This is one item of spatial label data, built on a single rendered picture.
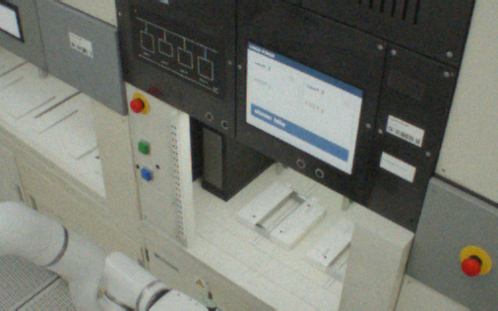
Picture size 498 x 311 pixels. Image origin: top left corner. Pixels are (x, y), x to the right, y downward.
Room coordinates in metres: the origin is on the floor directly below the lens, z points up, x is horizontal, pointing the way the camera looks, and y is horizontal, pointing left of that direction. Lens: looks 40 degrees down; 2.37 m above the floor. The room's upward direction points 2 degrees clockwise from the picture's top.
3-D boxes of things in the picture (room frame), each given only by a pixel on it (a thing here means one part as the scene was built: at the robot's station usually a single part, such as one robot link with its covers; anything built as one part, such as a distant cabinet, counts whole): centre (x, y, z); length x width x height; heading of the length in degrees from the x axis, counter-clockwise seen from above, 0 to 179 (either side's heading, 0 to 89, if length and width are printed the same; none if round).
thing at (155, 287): (0.86, 0.20, 1.25); 0.09 x 0.03 x 0.08; 142
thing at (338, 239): (1.33, -0.31, 0.89); 0.22 x 0.21 x 0.04; 142
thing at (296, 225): (1.49, -0.09, 0.89); 0.22 x 0.21 x 0.04; 142
